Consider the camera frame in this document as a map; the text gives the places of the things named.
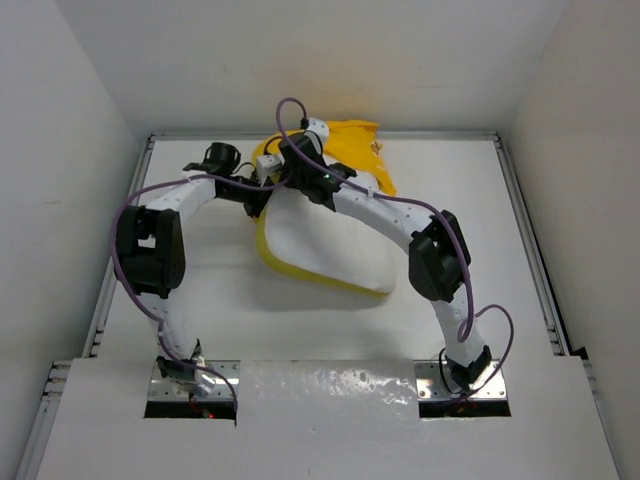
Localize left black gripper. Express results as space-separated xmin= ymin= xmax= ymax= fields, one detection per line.
xmin=220 ymin=171 xmax=282 ymax=220

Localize white pillow yellow edge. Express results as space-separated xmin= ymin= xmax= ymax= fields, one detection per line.
xmin=255 ymin=189 xmax=397 ymax=297

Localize yellow pillowcase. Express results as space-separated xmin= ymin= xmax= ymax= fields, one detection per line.
xmin=252 ymin=119 xmax=396 ymax=196

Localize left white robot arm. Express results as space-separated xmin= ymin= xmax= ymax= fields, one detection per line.
xmin=110 ymin=142 xmax=283 ymax=398

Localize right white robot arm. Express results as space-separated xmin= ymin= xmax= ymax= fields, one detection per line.
xmin=279 ymin=131 xmax=491 ymax=393

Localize white front cover board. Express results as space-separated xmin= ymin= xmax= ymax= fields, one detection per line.
xmin=39 ymin=358 xmax=617 ymax=479

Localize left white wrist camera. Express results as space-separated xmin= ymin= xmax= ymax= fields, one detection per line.
xmin=255 ymin=154 xmax=284 ymax=182

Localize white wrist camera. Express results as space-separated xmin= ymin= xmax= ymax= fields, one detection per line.
xmin=255 ymin=154 xmax=284 ymax=182
xmin=305 ymin=117 xmax=330 ymax=144

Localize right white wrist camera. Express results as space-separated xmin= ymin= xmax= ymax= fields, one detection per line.
xmin=305 ymin=117 xmax=330 ymax=144

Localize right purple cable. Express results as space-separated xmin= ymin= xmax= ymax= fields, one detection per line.
xmin=274 ymin=96 xmax=516 ymax=401

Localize purple cable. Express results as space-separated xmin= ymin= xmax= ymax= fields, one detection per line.
xmin=109 ymin=155 xmax=292 ymax=419
xmin=274 ymin=96 xmax=516 ymax=401

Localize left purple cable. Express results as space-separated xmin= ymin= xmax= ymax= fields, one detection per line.
xmin=109 ymin=155 xmax=292 ymax=419

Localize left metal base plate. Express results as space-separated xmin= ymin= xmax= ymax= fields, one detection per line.
xmin=147 ymin=364 xmax=232 ymax=402

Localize aluminium table frame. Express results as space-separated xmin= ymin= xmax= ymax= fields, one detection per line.
xmin=14 ymin=130 xmax=621 ymax=480

